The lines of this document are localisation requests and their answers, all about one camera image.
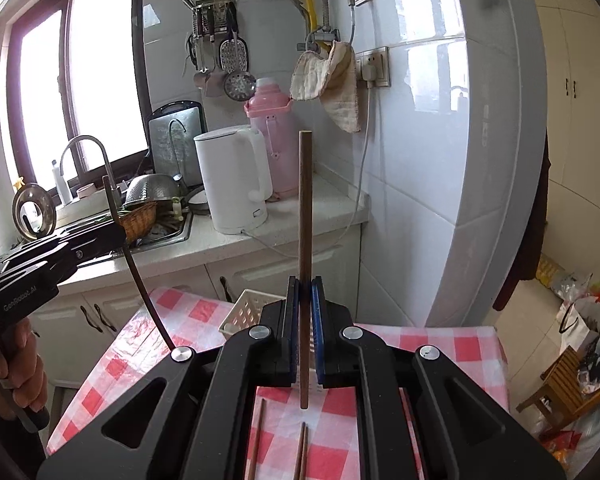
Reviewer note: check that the white perforated utensil basket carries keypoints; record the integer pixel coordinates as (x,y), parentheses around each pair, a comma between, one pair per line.
(246,311)

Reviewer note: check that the steel colander bowl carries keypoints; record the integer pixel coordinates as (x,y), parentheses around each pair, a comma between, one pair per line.
(151,188)

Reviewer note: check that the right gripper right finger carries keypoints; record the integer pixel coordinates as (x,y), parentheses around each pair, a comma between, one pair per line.
(419,414)

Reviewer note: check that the red white checkered tablecloth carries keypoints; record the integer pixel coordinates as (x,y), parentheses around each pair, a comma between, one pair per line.
(194,321)

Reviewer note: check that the wall utensil rack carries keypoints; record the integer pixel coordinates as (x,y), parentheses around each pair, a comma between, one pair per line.
(217,52)

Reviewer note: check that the white electric kettle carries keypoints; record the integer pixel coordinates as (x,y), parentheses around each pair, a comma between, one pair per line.
(234,168)

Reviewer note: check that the white soap bottle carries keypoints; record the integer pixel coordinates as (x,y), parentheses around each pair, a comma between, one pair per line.
(61,184)

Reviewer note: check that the pink thermos flask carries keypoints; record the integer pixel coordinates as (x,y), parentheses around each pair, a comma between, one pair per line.
(270,111)

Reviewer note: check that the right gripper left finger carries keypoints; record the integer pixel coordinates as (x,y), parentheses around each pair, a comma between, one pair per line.
(190,416)

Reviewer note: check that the person's left hand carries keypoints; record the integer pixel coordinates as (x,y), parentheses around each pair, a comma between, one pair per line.
(24,370)

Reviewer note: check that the brown wooden chopstick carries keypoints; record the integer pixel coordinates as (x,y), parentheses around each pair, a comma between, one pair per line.
(301,469)
(251,474)
(297,455)

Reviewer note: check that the woven wicker basket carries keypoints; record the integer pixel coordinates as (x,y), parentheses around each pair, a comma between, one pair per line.
(138,222)

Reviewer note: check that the white paper shopping bag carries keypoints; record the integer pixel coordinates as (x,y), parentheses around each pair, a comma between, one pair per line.
(579,324)

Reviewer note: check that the glass pot lid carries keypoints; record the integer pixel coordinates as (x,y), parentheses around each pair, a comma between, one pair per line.
(33,212)

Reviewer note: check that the black framed tray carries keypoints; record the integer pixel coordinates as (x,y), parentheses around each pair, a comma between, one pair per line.
(172,130)

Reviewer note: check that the small wooden stool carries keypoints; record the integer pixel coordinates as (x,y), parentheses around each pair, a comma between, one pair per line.
(560,398)

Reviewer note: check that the beige hanging dish cloth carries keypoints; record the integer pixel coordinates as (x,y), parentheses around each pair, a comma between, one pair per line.
(332,81)

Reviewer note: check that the dark chopstick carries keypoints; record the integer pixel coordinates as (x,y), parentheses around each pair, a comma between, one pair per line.
(134,271)

